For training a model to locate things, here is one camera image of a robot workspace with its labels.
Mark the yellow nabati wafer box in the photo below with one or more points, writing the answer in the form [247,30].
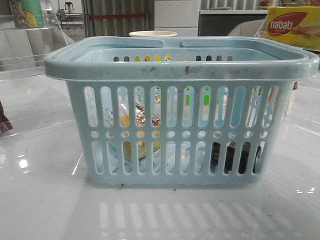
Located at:
[297,26]

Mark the white drawer cabinet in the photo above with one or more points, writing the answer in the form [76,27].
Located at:
[179,16]

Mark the clear acrylic shelf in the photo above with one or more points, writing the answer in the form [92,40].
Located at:
[23,49]
[303,110]

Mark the dark red snack packet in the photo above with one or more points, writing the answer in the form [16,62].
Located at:
[5,124]

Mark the packaged bread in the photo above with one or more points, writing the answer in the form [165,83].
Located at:
[140,120]

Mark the white paper cup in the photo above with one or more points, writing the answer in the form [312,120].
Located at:
[152,34]

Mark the light blue plastic basket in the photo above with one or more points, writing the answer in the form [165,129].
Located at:
[203,89]

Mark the green cartoon printed cup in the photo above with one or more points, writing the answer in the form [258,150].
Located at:
[27,14]

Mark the clear acrylic shelf left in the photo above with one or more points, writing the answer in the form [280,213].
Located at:
[23,49]

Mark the clear acrylic shelf right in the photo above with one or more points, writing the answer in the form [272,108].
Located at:
[303,110]

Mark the dark tissue pack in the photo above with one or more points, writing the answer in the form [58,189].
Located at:
[229,156]

